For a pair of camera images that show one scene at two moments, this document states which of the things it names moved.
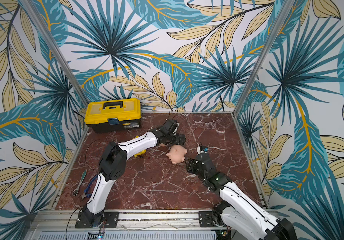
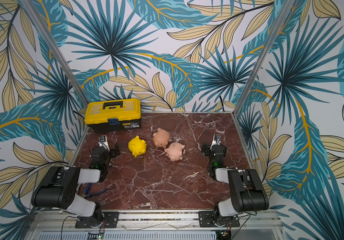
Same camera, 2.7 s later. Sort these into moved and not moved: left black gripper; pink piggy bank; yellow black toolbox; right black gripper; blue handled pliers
Moved: left black gripper; pink piggy bank; right black gripper
Not moved: blue handled pliers; yellow black toolbox
